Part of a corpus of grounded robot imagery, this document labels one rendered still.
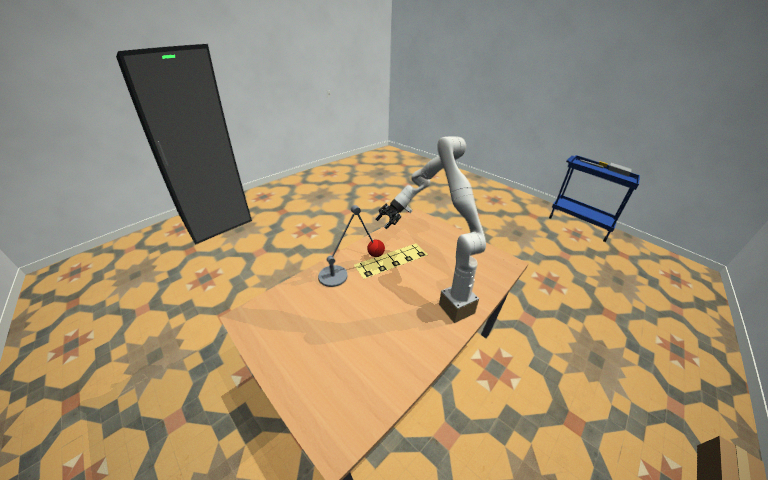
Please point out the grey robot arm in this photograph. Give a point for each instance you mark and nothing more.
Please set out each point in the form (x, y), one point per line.
(463, 200)

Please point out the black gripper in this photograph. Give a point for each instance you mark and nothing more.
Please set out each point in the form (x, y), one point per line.
(391, 210)

